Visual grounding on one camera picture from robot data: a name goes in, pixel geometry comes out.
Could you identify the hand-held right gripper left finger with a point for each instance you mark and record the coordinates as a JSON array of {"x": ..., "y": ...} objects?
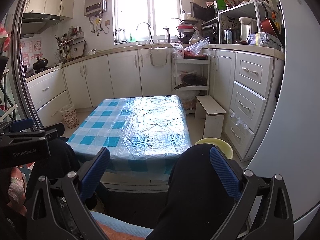
[{"x": 96, "y": 172}]

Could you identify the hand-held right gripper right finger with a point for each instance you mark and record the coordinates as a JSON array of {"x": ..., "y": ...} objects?
[{"x": 225, "y": 172}]

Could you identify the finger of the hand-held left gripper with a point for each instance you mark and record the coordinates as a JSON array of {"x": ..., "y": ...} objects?
[
  {"x": 22, "y": 124},
  {"x": 55, "y": 130}
]

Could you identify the person's left hand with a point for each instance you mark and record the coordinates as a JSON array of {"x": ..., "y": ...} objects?
[{"x": 16, "y": 187}]

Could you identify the floral waste basket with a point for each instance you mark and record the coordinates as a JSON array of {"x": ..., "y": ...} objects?
[{"x": 71, "y": 118}]

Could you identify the yellow plastic basin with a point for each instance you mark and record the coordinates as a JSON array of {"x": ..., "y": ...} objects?
[{"x": 226, "y": 151}]

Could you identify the blue checkered covered table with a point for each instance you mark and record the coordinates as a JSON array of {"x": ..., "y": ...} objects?
[{"x": 87, "y": 125}]

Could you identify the person's right leg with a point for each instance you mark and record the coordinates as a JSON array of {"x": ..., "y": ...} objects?
[{"x": 195, "y": 192}]

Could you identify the torn clear plastic scrap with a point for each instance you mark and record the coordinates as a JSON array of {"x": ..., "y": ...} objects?
[{"x": 237, "y": 122}]

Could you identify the blue chair cushion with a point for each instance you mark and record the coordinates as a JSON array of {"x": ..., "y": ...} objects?
[{"x": 120, "y": 221}]

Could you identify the black wok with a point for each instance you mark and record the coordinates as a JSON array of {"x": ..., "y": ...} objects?
[{"x": 41, "y": 64}]

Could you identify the small white stool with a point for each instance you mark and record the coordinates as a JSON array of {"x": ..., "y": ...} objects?
[{"x": 212, "y": 107}]

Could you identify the clear plastic table sheet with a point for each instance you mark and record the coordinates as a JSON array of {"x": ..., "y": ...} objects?
[{"x": 155, "y": 125}]

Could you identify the cream drawer cabinets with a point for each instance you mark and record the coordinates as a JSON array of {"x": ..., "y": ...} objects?
[{"x": 250, "y": 100}]

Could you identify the metal utensil rack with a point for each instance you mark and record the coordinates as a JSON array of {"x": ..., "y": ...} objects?
[{"x": 65, "y": 45}]

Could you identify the cream base cabinets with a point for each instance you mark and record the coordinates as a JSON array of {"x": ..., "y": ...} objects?
[{"x": 122, "y": 75}]

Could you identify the black pan with glass lid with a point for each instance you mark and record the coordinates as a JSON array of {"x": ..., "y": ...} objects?
[{"x": 195, "y": 80}]

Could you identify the white refrigerator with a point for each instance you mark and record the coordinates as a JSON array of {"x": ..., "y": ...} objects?
[{"x": 295, "y": 105}]

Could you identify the range hood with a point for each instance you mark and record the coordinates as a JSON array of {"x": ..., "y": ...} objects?
[{"x": 37, "y": 21}]

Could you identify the white storage rack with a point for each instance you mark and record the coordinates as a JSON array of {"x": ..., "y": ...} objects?
[{"x": 191, "y": 61}]

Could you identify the white hanging door bin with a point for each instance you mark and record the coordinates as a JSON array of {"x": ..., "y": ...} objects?
[{"x": 158, "y": 62}]

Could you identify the clear crumpled plastic bag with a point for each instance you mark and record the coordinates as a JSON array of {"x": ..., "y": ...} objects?
[{"x": 197, "y": 47}]

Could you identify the white red plastic bag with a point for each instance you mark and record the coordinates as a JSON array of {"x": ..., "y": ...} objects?
[{"x": 178, "y": 51}]

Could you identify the chrome curved faucet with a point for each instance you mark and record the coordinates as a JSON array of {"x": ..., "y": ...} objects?
[{"x": 150, "y": 33}]

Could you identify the black toaster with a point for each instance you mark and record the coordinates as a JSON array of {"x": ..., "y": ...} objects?
[{"x": 231, "y": 36}]

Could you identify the clear bag of food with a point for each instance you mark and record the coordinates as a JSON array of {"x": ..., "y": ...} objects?
[{"x": 195, "y": 37}]

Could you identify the blue foil package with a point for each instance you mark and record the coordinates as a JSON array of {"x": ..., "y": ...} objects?
[{"x": 265, "y": 40}]

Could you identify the black toaster oven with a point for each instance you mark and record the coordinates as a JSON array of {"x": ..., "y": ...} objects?
[{"x": 210, "y": 32}]

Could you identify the kitchen window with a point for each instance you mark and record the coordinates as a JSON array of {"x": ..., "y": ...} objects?
[{"x": 135, "y": 10}]

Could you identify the white electric kettle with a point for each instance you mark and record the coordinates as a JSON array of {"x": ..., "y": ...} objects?
[{"x": 247, "y": 28}]

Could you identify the black faucet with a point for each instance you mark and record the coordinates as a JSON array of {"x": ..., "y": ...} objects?
[{"x": 167, "y": 33}]

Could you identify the stack of pots and dishes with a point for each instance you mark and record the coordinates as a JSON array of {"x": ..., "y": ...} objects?
[{"x": 186, "y": 27}]

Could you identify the red frying pan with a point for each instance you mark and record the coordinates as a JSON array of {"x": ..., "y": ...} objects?
[{"x": 270, "y": 26}]

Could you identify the black microwave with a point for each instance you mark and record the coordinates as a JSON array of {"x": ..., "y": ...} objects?
[{"x": 200, "y": 11}]

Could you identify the white counter shelf rack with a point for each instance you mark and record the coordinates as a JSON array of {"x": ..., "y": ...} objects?
[{"x": 240, "y": 7}]

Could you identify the green plastic board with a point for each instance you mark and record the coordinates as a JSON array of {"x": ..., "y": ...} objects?
[{"x": 220, "y": 2}]

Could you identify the metal sliding door frame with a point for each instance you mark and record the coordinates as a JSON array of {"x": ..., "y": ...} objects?
[{"x": 22, "y": 67}]

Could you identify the pink wall decals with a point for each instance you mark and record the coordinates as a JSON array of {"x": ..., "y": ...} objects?
[{"x": 31, "y": 46}]

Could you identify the grey wall water heater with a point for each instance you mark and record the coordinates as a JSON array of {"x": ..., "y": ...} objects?
[{"x": 95, "y": 0}]

